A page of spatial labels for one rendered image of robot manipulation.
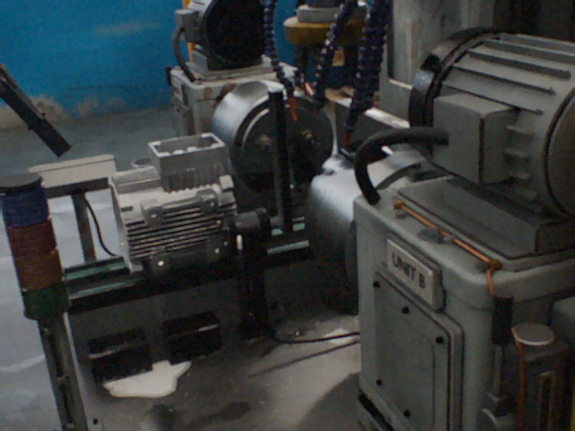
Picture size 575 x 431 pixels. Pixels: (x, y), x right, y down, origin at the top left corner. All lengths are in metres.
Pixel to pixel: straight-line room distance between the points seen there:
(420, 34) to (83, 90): 5.69
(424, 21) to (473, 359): 0.82
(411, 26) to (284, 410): 0.79
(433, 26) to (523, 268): 0.76
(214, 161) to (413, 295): 0.56
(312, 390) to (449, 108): 0.59
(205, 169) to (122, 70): 5.70
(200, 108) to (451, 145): 1.07
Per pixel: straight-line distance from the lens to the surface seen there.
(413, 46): 1.49
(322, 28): 1.28
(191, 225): 1.25
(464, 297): 0.74
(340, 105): 1.53
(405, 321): 0.85
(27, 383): 1.34
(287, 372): 1.23
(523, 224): 0.75
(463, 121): 0.73
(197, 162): 1.27
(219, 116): 1.67
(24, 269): 0.99
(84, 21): 6.88
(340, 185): 1.09
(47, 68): 6.92
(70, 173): 1.51
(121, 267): 1.40
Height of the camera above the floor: 1.49
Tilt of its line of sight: 22 degrees down
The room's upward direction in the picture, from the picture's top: 4 degrees counter-clockwise
